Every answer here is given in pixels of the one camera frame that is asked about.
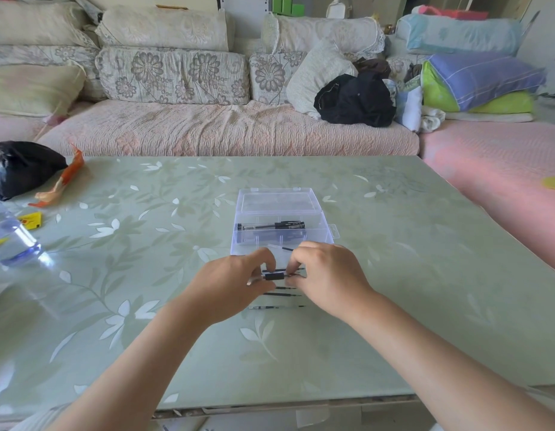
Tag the pen refills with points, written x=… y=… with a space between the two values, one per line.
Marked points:
x=277 y=307

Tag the brown wooden stick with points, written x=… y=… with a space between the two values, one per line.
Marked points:
x=171 y=7

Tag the person's left hand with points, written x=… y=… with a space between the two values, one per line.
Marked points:
x=228 y=287

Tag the black plastic bag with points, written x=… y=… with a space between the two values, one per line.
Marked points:
x=21 y=170

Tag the green bottle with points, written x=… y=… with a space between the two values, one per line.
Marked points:
x=277 y=3
x=286 y=3

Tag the person's right forearm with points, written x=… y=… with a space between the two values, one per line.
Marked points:
x=448 y=368

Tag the cream sofa bolster cushion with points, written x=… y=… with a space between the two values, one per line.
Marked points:
x=162 y=29
x=324 y=35
x=37 y=22

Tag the light blue bolster pillow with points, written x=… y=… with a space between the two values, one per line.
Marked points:
x=459 y=34

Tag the clear plastic storage box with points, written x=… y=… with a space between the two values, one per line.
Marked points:
x=277 y=201

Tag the pink quilted sofa seat cover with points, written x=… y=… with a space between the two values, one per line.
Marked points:
x=223 y=129

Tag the orange snack wrapper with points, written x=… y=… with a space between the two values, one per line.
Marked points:
x=70 y=172

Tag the black clothing bundle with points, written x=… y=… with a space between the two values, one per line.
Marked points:
x=356 y=101

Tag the clear water bottle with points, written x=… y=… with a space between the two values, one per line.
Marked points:
x=10 y=246

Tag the white and blue cloth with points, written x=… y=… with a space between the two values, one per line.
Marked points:
x=409 y=109

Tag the floral sofa back cushion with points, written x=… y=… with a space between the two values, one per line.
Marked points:
x=268 y=77
x=174 y=76
x=399 y=67
x=50 y=53

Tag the salmon pink sofa seat cover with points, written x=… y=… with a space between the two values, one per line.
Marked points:
x=488 y=163

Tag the white textured pillow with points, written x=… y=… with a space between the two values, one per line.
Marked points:
x=314 y=78

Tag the brown garment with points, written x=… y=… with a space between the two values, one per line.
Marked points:
x=372 y=67

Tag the white towel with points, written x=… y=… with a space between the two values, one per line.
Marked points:
x=432 y=121

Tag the person's left forearm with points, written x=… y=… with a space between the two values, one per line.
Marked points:
x=129 y=377

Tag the pale pink sofa seat cover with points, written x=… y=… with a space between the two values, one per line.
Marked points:
x=14 y=128

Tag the white tissue pack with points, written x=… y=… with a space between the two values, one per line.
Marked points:
x=335 y=10

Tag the grey table frame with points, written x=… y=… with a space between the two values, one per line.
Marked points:
x=268 y=415

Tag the pale yellow pillow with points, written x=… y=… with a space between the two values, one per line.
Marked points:
x=32 y=90

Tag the person's right hand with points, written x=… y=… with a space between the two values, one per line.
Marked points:
x=335 y=278

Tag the yellow tag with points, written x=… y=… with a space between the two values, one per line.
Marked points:
x=30 y=221

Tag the white cabinet with black frame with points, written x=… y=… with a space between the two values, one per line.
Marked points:
x=245 y=15

